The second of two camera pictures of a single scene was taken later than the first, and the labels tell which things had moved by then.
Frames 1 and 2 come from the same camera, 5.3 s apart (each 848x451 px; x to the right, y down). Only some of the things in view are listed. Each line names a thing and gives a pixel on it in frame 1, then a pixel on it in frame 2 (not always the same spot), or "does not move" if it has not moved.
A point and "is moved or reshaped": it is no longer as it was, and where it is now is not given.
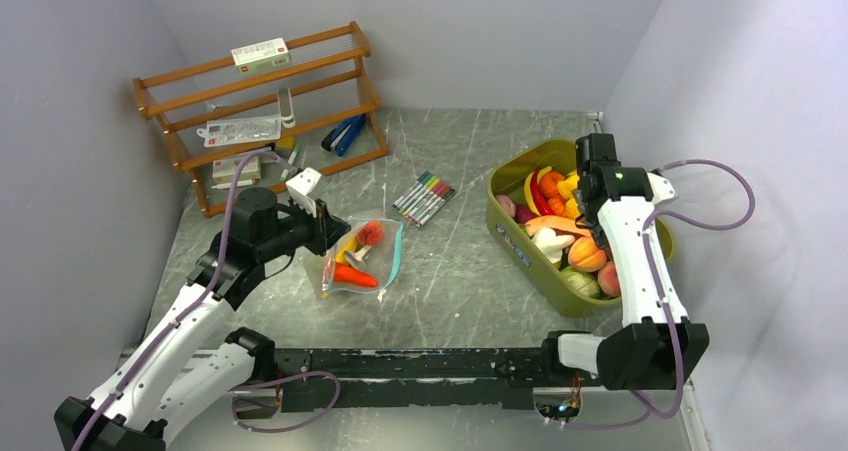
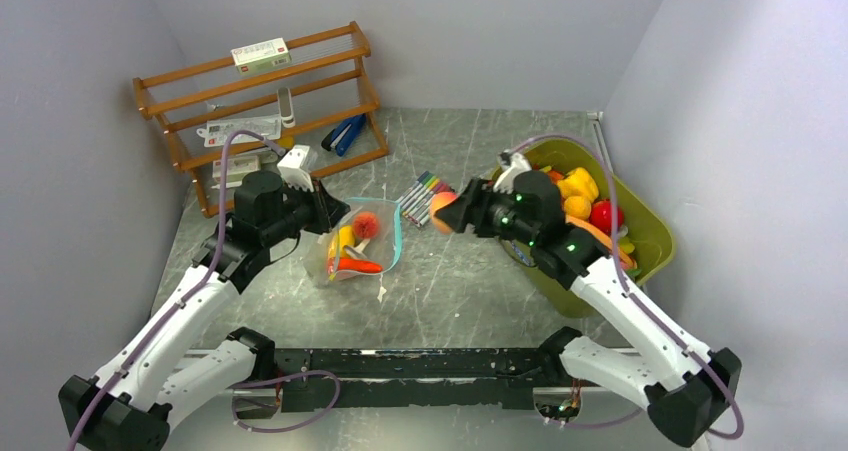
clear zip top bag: [365, 260] is moved or reshaped
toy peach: [584, 255] is moved or reshaped
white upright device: [285, 106] does not move
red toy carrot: [349, 274] is moved or reshaped
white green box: [260, 56] does not move
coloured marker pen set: [423, 199] does not move
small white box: [225, 170] does not move
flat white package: [241, 130] does not move
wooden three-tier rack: [244, 127] does not move
